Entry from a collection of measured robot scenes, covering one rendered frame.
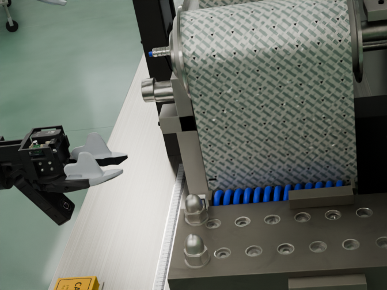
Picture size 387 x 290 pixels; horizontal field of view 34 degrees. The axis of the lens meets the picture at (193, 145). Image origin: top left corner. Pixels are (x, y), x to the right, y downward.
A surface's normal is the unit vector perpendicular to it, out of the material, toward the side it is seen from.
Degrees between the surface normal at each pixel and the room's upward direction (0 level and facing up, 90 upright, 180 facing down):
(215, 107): 90
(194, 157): 90
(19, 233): 0
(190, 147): 90
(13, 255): 0
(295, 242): 0
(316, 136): 90
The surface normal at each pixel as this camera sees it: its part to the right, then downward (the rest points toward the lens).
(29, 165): -0.09, 0.53
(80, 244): -0.17, -0.85
